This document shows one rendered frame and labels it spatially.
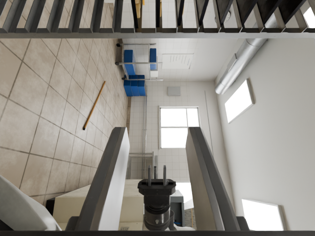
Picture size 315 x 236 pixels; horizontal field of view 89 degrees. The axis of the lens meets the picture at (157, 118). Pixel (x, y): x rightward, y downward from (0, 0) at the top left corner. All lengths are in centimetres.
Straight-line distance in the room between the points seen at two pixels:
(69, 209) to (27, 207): 127
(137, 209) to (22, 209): 119
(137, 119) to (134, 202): 388
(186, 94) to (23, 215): 543
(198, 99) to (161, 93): 125
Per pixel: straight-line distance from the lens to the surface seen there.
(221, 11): 84
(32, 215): 44
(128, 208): 156
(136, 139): 500
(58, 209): 175
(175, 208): 164
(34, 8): 103
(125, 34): 80
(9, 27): 102
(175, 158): 488
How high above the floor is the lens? 95
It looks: level
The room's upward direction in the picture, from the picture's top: 90 degrees clockwise
